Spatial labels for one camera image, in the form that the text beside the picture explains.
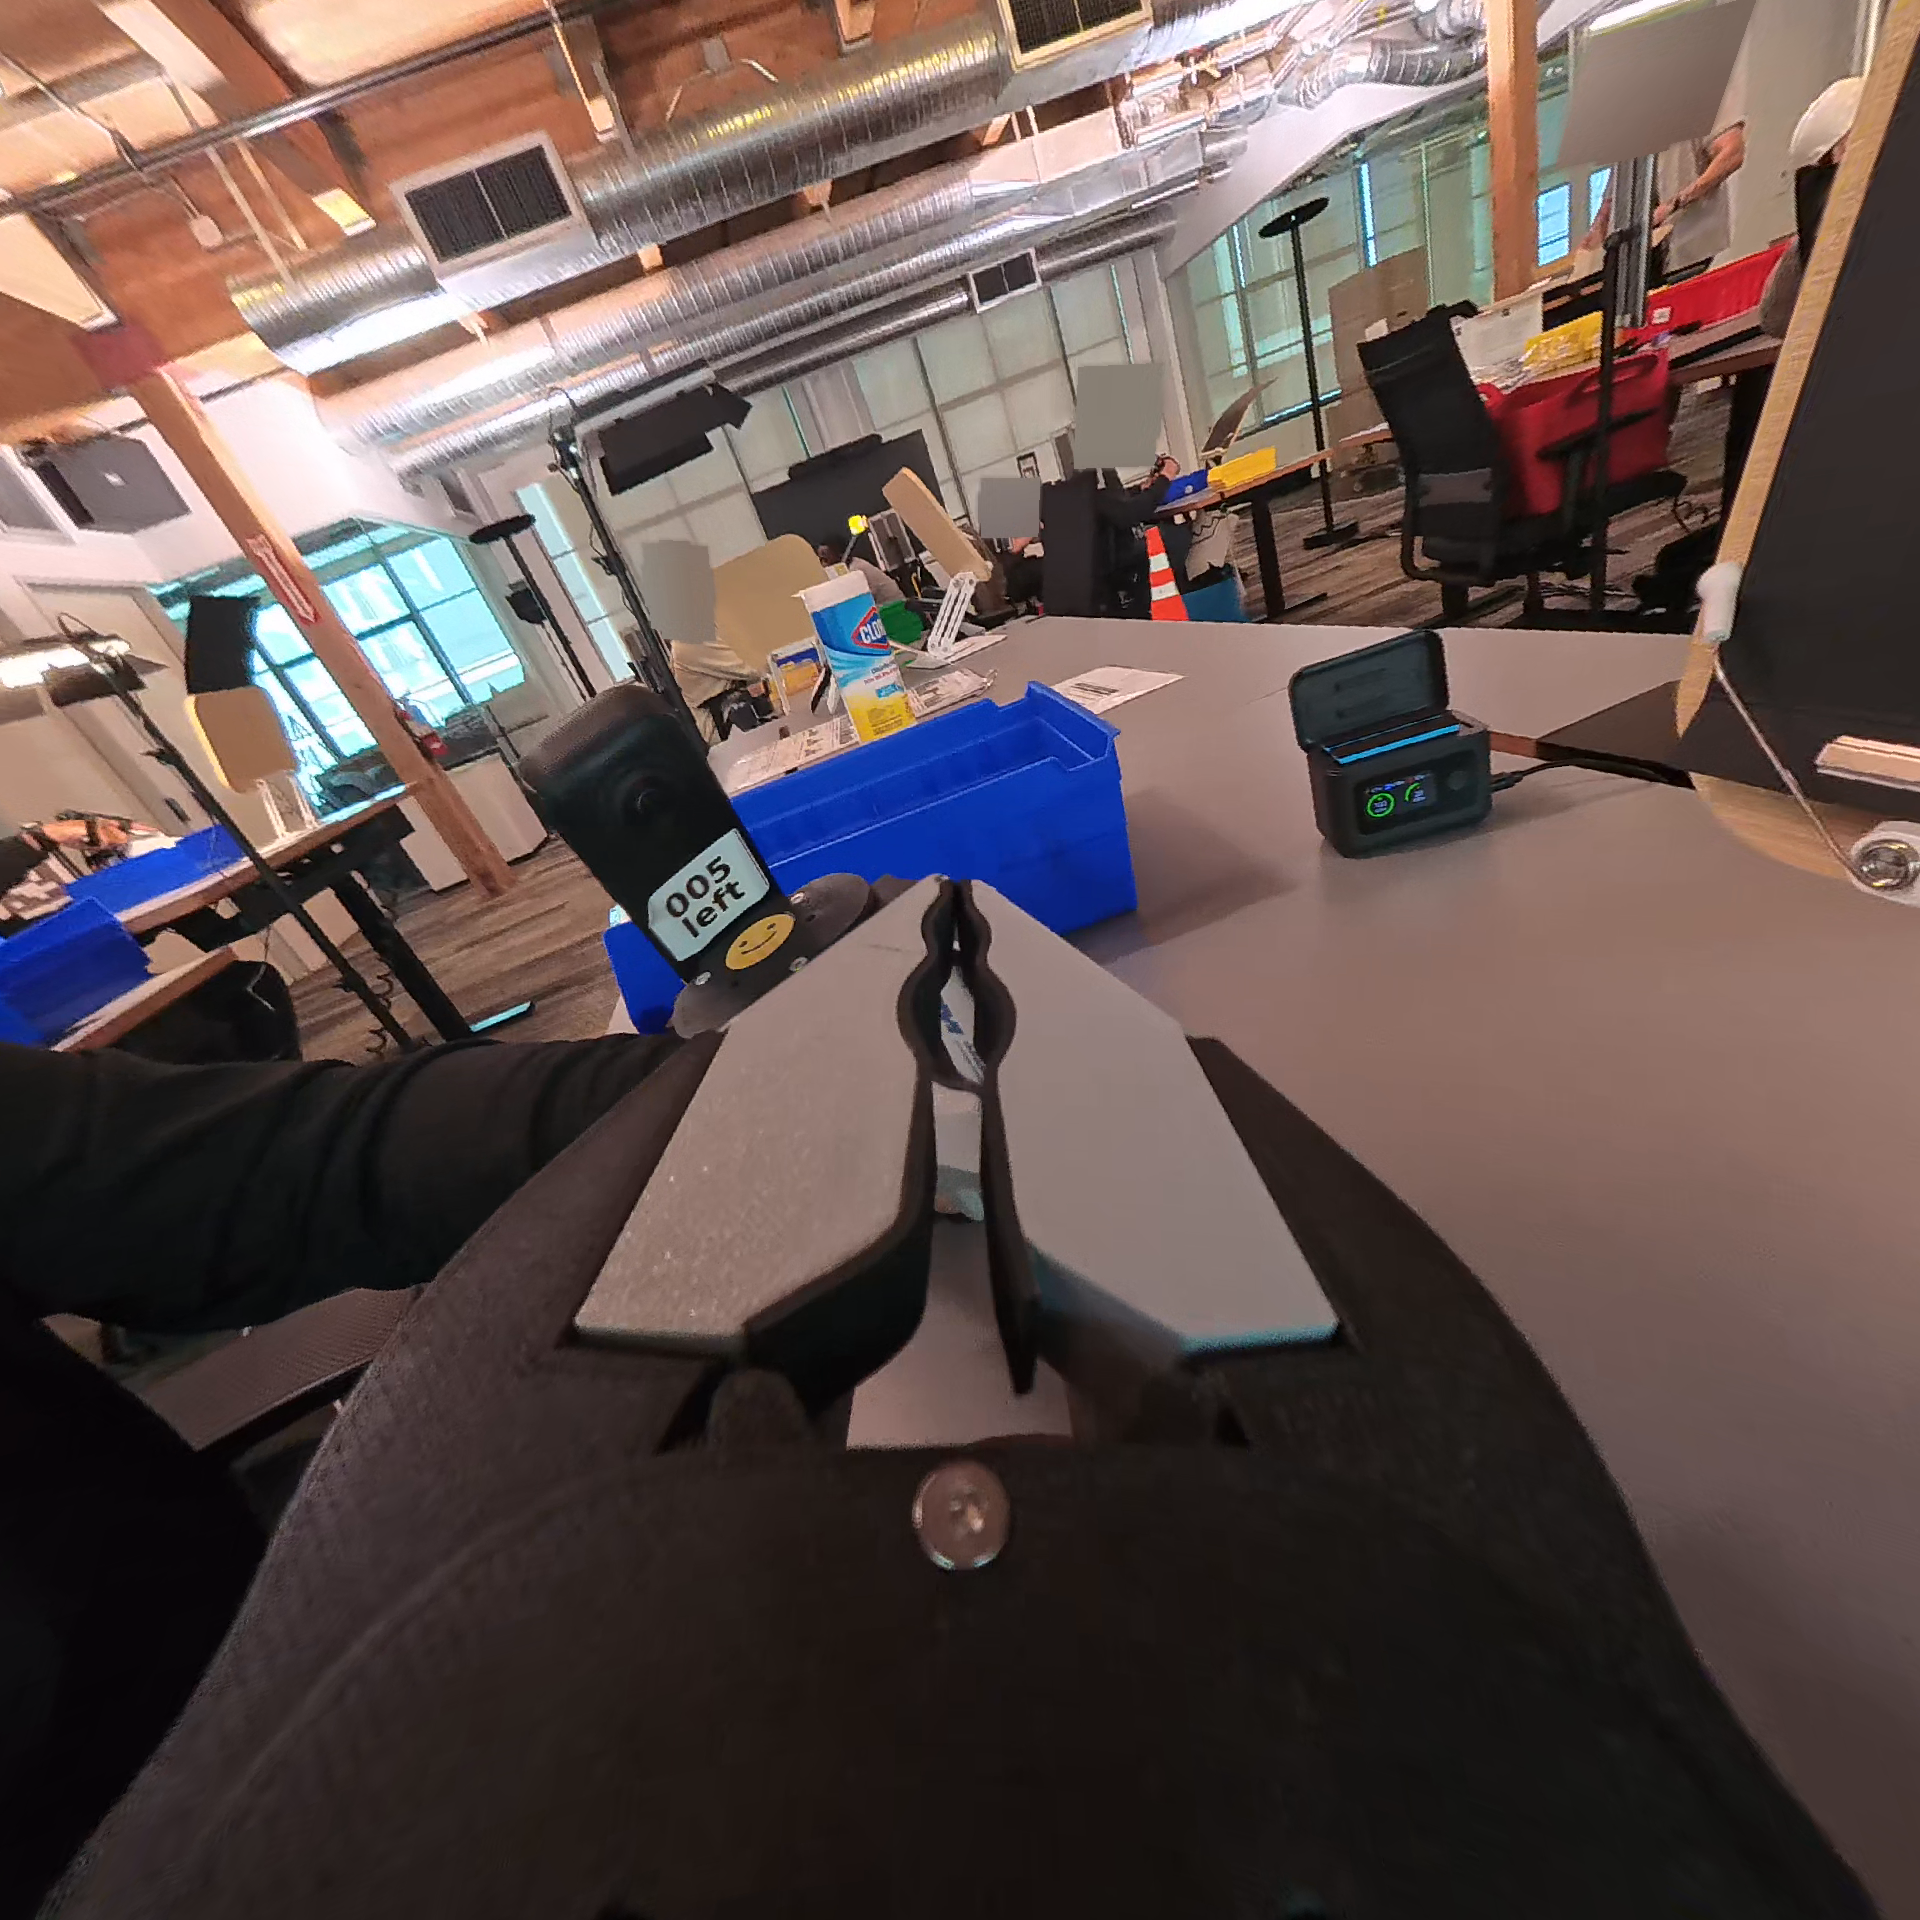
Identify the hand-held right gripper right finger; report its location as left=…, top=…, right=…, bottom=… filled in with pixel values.
left=954, top=877, right=1338, bottom=1398

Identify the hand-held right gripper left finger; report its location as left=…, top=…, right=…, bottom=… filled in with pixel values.
left=573, top=877, right=951, bottom=1415

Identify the blue plastic bin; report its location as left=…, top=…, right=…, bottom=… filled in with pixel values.
left=604, top=682, right=1133, bottom=1034
left=0, top=896, right=152, bottom=1038

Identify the white card with blue print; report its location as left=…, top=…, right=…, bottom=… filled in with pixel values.
left=927, top=967, right=992, bottom=1222

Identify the person's left forearm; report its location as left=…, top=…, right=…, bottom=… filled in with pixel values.
left=0, top=1029, right=736, bottom=1339

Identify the disinfecting wipes canister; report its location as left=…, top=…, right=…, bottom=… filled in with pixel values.
left=800, top=580, right=913, bottom=748

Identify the beige cardboard panel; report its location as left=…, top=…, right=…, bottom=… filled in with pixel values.
left=712, top=534, right=834, bottom=672
left=879, top=469, right=992, bottom=580

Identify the white laptop stand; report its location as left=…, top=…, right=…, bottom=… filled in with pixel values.
left=906, top=570, right=1008, bottom=669

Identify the black charging case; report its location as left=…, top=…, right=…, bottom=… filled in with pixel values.
left=1286, top=629, right=1492, bottom=858

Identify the black chair armrest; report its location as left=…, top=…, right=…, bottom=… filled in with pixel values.
left=136, top=1287, right=422, bottom=1456

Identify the black studio light on stand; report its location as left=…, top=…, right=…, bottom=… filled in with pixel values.
left=544, top=382, right=750, bottom=749

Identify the wooden background desk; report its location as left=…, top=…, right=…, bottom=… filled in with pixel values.
left=1160, top=442, right=1395, bottom=624
left=61, top=793, right=529, bottom=1053

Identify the dark brown flat panel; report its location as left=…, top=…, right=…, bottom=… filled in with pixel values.
left=1534, top=682, right=1702, bottom=781

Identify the black light stand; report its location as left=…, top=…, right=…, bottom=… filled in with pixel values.
left=0, top=629, right=503, bottom=1047

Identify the person's black clothing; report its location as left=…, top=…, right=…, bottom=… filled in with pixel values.
left=0, top=1301, right=298, bottom=1920

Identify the white ceiling vent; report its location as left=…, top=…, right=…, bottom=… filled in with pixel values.
left=394, top=135, right=584, bottom=274

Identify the black office chair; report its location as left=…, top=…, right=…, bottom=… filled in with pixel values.
left=1358, top=303, right=1693, bottom=624

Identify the black floor lamp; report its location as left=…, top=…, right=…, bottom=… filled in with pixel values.
left=1258, top=199, right=1358, bottom=553

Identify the red plastic bin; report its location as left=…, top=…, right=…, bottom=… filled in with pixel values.
left=1641, top=241, right=1797, bottom=335
left=1481, top=353, right=1674, bottom=519

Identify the black monitor with wooden edge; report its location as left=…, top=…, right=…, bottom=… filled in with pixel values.
left=1680, top=0, right=1920, bottom=842

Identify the black wall screen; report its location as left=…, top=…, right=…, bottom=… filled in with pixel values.
left=750, top=432, right=946, bottom=553

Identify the wooden post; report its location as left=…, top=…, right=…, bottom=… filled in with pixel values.
left=126, top=373, right=517, bottom=903
left=1483, top=0, right=1544, bottom=300

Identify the black charger cable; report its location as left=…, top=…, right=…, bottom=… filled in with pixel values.
left=1483, top=749, right=1699, bottom=793

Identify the thin retaining wire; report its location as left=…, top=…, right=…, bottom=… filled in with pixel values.
left=1699, top=564, right=1889, bottom=881

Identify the silver air duct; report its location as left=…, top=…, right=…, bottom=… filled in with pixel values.
left=225, top=0, right=1501, bottom=483

